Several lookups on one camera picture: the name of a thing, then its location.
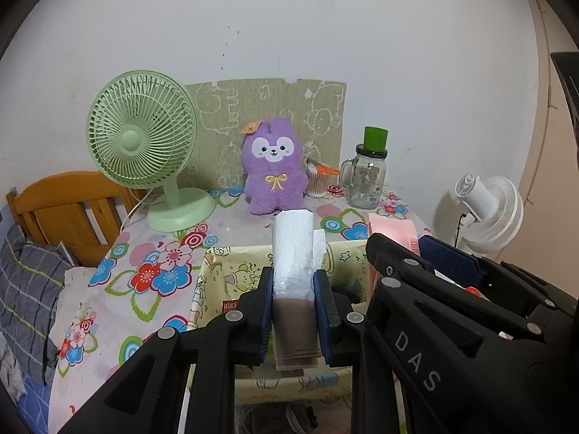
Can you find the white and brown roll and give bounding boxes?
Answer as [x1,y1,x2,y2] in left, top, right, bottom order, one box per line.
[272,209,326,371]

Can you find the grey plaid pillow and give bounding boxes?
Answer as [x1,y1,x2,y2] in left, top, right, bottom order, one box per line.
[1,224,73,385]

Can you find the cotton swab container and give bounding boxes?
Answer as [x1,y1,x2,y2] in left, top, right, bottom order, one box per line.
[305,158,339,198]

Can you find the beige door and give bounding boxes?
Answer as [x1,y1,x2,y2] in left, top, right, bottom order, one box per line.
[520,0,578,296]

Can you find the glass jar green lid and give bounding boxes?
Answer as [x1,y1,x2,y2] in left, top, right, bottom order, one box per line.
[339,127,389,210]

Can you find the green patterned cardboard sheet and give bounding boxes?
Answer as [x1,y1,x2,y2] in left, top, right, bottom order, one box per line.
[182,77,347,191]

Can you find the purple plush toy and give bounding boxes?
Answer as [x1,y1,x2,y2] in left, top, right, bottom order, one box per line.
[240,118,308,216]

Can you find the pink packet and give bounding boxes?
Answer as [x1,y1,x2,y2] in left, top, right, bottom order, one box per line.
[365,213,420,303]

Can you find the grey knitted gloves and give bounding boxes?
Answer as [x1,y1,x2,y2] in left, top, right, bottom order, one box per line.
[237,403,319,434]

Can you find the floral tablecloth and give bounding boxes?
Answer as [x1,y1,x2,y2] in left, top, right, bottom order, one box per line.
[47,186,436,434]

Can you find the white standing fan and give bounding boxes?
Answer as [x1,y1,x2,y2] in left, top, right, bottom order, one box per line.
[455,174,524,256]

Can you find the green desk fan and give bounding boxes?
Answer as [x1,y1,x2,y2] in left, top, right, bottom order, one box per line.
[86,69,216,232]

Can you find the yellow cartoon storage box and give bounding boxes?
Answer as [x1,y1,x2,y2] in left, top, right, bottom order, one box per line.
[184,238,372,406]

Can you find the wooden bed headboard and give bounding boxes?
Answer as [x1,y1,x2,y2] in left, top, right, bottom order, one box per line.
[6,171,144,268]

